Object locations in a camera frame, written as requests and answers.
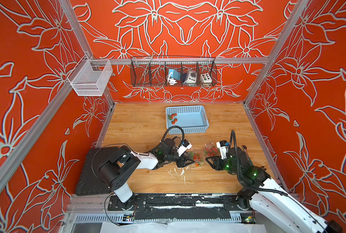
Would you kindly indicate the black wire wall basket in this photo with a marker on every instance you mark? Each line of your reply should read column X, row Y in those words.
column 147, row 71

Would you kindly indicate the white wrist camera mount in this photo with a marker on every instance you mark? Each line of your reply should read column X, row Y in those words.
column 186, row 145
column 223, row 148

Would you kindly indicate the black tool case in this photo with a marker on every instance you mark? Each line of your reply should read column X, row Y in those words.
column 89, row 182

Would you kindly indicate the light blue perforated plastic basket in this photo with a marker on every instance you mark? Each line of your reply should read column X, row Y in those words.
column 192, row 118

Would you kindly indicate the clear acrylic wall box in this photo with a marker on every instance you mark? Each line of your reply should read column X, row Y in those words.
column 86, row 81

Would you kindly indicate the metal spoon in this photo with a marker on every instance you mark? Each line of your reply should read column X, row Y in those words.
column 244, row 148

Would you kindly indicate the blue white device in basket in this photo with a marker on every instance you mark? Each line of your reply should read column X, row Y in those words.
column 173, row 77

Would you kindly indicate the clear plastic clamshell container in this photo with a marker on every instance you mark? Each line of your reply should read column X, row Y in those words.
column 210, row 149

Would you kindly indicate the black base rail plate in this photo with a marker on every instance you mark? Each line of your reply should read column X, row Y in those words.
column 166, row 208

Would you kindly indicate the white button box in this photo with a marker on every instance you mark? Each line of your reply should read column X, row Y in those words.
column 206, row 79

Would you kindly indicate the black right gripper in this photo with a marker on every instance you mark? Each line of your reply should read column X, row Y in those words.
column 215, row 159

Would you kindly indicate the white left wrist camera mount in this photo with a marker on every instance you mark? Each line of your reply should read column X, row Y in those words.
column 186, row 145

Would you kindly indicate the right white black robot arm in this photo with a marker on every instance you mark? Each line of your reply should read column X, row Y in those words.
column 261, row 193

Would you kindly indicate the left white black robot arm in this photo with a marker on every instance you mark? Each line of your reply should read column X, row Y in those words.
column 121, row 161

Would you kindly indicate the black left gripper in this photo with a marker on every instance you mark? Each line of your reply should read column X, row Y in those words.
column 181, row 163

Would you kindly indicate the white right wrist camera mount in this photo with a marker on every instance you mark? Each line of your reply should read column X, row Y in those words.
column 223, row 148

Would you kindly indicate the white grey round device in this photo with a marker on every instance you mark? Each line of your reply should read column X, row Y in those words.
column 190, row 77

